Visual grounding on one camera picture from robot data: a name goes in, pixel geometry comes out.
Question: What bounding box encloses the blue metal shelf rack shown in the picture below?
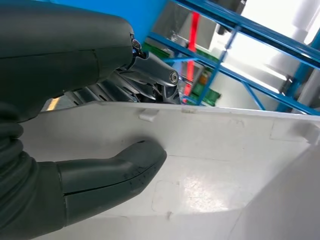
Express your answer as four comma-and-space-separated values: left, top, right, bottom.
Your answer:
56, 0, 320, 117

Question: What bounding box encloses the red barrier belt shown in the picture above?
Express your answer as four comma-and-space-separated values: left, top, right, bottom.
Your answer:
183, 11, 201, 98

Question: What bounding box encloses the green plastic crate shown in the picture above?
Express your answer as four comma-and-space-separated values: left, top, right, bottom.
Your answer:
192, 82, 222, 108

